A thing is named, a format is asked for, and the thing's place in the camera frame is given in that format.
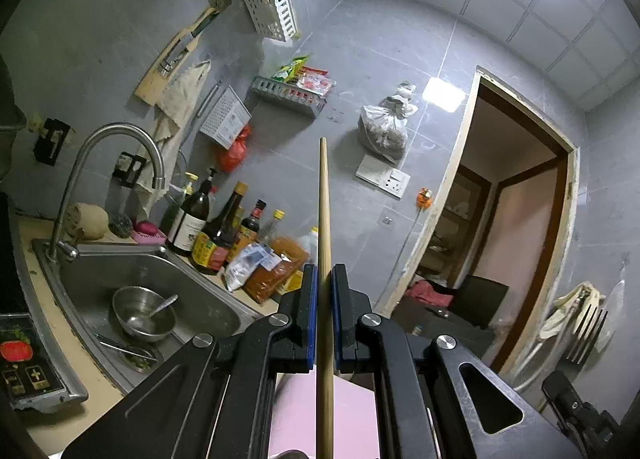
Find red plastic bag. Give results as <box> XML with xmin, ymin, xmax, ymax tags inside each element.
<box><xmin>216</xmin><ymin>125</ymin><xmax>251</xmax><ymax>174</ymax></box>

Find pink cloth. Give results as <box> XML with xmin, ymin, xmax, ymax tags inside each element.
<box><xmin>404</xmin><ymin>280</ymin><xmax>453</xmax><ymax>307</ymax></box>

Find small dish with greens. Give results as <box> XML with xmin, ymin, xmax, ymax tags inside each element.
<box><xmin>120</xmin><ymin>344</ymin><xmax>165</xmax><ymax>372</ymax></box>

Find hanging filled plastic bag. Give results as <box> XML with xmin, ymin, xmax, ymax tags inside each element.
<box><xmin>357</xmin><ymin>82</ymin><xmax>420</xmax><ymax>162</ymax></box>

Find silver metal fork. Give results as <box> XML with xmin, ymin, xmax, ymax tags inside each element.
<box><xmin>565</xmin><ymin>303</ymin><xmax>610</xmax><ymax>366</ymax></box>

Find clear plastic bag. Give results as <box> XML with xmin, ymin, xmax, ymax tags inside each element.
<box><xmin>599</xmin><ymin>279</ymin><xmax>627</xmax><ymax>351</ymax></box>

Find green snack packet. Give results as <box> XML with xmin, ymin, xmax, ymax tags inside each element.
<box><xmin>270</xmin><ymin>54</ymin><xmax>313</xmax><ymax>83</ymax></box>

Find red snack packets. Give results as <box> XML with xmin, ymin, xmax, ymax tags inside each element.
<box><xmin>295</xmin><ymin>66</ymin><xmax>336</xmax><ymax>100</ymax></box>

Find kitchen knife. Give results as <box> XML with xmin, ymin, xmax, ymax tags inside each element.
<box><xmin>159</xmin><ymin>0</ymin><xmax>232</xmax><ymax>79</ymax></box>

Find yellow oil bottle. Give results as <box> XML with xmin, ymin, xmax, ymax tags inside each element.
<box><xmin>285</xmin><ymin>226</ymin><xmax>320</xmax><ymax>295</ymax></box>

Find metal spice rack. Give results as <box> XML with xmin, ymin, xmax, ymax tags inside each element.
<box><xmin>250</xmin><ymin>75</ymin><xmax>328</xmax><ymax>119</ymax></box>

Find stainless steel bowl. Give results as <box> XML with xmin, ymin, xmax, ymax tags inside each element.
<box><xmin>112</xmin><ymin>286</ymin><xmax>177</xmax><ymax>344</ymax></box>

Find dark wine bottle white label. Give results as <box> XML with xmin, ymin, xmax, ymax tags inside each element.
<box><xmin>167</xmin><ymin>168</ymin><xmax>218</xmax><ymax>256</ymax></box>

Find beige loofah sponge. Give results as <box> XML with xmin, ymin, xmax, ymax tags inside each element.
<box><xmin>65</xmin><ymin>202</ymin><xmax>110</xmax><ymax>240</ymax></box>

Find thin metal utensil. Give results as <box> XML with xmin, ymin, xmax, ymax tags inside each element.
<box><xmin>95</xmin><ymin>333</ymin><xmax>147</xmax><ymax>356</ymax></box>

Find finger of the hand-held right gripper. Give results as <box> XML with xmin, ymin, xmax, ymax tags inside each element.
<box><xmin>542</xmin><ymin>370</ymin><xmax>582</xmax><ymax>433</ymax></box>

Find blue and white packet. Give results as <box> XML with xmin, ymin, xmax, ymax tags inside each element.
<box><xmin>222</xmin><ymin>241</ymin><xmax>281</xmax><ymax>292</ymax></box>

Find clear bottle yellow cap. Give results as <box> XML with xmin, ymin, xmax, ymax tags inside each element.
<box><xmin>260</xmin><ymin>209</ymin><xmax>286</xmax><ymax>245</ymax></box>

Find white wall switch panel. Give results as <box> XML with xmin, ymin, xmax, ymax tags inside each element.
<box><xmin>356</xmin><ymin>154</ymin><xmax>411</xmax><ymax>199</ymax></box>

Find white slotted utensil holder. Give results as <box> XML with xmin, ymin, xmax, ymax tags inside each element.
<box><xmin>235</xmin><ymin>0</ymin><xmax>300</xmax><ymax>44</ymax></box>

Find dark box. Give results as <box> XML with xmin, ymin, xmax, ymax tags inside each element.
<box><xmin>390</xmin><ymin>275</ymin><xmax>510</xmax><ymax>351</ymax></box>

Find dark bottle red label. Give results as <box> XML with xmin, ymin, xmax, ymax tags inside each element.
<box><xmin>227</xmin><ymin>199</ymin><xmax>268</xmax><ymax>265</ymax></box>

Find stainless steel sink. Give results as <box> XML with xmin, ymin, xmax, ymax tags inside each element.
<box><xmin>31</xmin><ymin>238</ymin><xmax>265</xmax><ymax>395</ymax></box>

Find black wall socket frame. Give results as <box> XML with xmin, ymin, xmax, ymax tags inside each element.
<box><xmin>112</xmin><ymin>152</ymin><xmax>147</xmax><ymax>187</ymax></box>
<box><xmin>32</xmin><ymin>115</ymin><xmax>71</xmax><ymax>166</ymax></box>

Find silver metal spoon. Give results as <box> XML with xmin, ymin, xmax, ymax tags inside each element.
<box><xmin>147</xmin><ymin>294</ymin><xmax>179</xmax><ymax>320</ymax></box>

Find wooden cutting board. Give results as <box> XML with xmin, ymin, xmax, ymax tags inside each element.
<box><xmin>134</xmin><ymin>0</ymin><xmax>233</xmax><ymax>107</ymax></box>

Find black induction cooker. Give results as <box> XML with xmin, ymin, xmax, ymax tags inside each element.
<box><xmin>0</xmin><ymin>309</ymin><xmax>88</xmax><ymax>414</ymax></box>

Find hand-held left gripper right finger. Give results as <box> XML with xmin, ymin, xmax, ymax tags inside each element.
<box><xmin>331</xmin><ymin>263</ymin><xmax>583</xmax><ymax>459</ymax></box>

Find pink floral tablecloth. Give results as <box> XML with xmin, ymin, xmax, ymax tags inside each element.
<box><xmin>267</xmin><ymin>373</ymin><xmax>379</xmax><ymax>459</ymax></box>

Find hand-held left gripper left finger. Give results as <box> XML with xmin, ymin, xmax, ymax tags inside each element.
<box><xmin>60</xmin><ymin>264</ymin><xmax>318</xmax><ymax>459</ymax></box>

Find white grid rack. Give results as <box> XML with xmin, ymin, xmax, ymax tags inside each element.
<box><xmin>199</xmin><ymin>86</ymin><xmax>252</xmax><ymax>149</ymax></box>

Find chrome faucet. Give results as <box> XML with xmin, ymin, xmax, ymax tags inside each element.
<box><xmin>45</xmin><ymin>122</ymin><xmax>167</xmax><ymax>262</ymax></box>

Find long wooden chopstick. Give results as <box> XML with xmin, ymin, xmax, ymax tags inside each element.
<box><xmin>316</xmin><ymin>137</ymin><xmax>335</xmax><ymax>459</ymax></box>

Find pink soap dish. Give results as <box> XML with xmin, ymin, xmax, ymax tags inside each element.
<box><xmin>131</xmin><ymin>222</ymin><xmax>167</xmax><ymax>245</ymax></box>

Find beige hanging cloth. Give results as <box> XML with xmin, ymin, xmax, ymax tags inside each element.
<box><xmin>135</xmin><ymin>59</ymin><xmax>213</xmax><ymax>220</ymax></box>

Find wooden door frame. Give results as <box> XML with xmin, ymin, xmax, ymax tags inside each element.
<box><xmin>375</xmin><ymin>66</ymin><xmax>582</xmax><ymax>390</ymax></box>

